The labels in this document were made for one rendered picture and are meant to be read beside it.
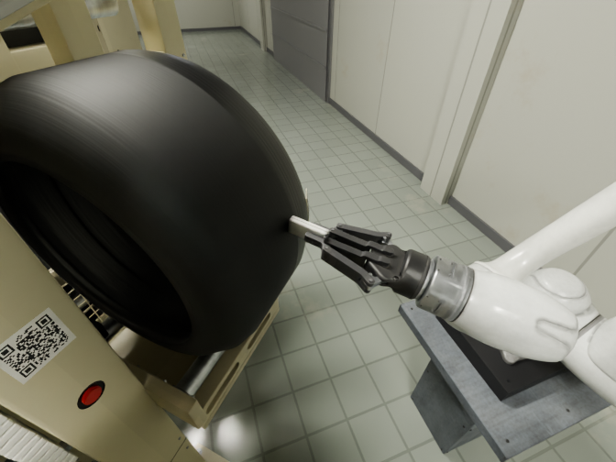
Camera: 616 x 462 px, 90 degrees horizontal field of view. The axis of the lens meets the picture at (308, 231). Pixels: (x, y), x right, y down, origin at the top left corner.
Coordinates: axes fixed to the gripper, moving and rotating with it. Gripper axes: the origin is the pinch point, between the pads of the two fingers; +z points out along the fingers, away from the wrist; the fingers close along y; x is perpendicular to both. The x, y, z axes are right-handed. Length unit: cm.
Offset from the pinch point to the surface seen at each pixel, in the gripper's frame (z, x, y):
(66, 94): 29.8, -18.7, 12.9
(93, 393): 21.2, 21.9, 32.4
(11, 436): 23, 17, 41
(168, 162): 15.7, -14.1, 12.4
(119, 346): 41, 51, 19
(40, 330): 24.1, 5.0, 31.1
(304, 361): -1, 126, -34
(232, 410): 20, 129, 2
